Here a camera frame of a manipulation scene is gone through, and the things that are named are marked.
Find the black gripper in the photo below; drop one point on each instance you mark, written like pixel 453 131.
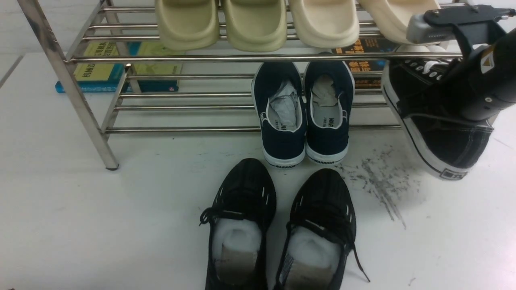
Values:
pixel 430 100

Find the black canvas sneaker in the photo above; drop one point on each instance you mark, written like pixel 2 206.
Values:
pixel 446 150

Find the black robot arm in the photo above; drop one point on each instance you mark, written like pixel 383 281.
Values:
pixel 473 89

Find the navy canvas shoe right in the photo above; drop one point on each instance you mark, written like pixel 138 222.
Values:
pixel 329 90

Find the navy canvas shoe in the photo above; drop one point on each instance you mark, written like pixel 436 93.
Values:
pixel 276 91
pixel 329 90

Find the navy canvas shoe left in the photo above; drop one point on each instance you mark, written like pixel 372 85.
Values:
pixel 276 91

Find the stainless steel shoe rack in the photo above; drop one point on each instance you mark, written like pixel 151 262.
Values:
pixel 104 39

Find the black and orange book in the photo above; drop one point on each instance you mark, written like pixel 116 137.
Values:
pixel 367 73

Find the cream foam slipper right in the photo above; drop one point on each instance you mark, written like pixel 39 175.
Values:
pixel 392 16

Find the cream foam slipper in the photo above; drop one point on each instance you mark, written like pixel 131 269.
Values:
pixel 325 23
pixel 392 16

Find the cream foam slipper left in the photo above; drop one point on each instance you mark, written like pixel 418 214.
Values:
pixel 325 23

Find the black mesh sneaker right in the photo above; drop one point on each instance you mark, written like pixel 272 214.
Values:
pixel 320 235

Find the black mesh sneaker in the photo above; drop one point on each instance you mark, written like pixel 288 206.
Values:
pixel 320 235
pixel 240 216

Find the green foam slipper right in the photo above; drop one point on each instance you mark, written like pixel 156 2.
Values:
pixel 255 25

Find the green foam slipper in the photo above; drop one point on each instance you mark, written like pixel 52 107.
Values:
pixel 255 25
pixel 185 25

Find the black mesh sneaker left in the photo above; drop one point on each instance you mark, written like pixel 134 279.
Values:
pixel 240 216

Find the green foam slipper left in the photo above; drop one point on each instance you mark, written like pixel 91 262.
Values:
pixel 185 25

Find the yellow and blue book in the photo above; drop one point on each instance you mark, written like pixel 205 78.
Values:
pixel 100 78

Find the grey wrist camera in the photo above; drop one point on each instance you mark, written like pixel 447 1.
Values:
pixel 420 32

